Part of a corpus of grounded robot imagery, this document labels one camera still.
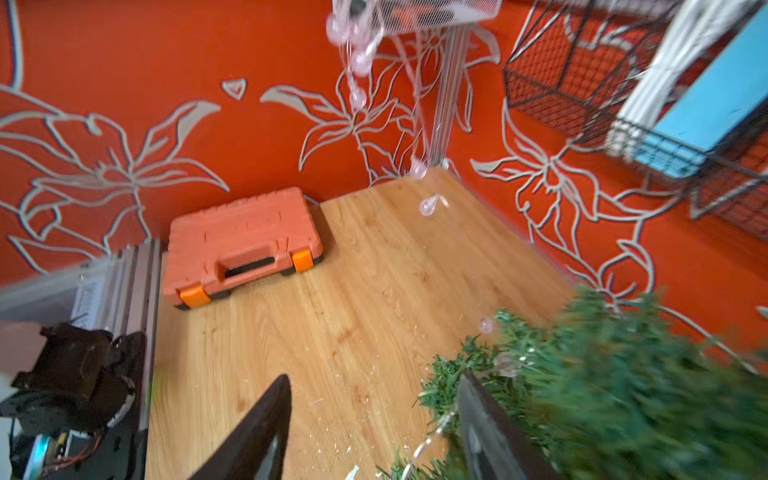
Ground light blue box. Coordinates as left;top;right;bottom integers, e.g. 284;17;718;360
621;1;767;179

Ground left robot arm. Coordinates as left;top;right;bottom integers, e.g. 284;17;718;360
1;323;148;479

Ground clear bulb string lights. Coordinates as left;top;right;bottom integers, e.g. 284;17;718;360
323;0;523;480

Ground small green christmas tree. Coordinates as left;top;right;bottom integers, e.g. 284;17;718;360
383;290;767;479

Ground orange plastic tool case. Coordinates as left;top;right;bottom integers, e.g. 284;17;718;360
162;187;324;310

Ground clear plastic wall bin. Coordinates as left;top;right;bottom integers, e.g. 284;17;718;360
326;0;502;38

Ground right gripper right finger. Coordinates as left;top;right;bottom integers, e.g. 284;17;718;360
457;372;558;480

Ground black wire wall basket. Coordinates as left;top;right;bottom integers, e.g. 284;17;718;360
503;1;767;238

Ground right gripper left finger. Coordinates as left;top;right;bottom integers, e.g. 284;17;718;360
191;374;292;480

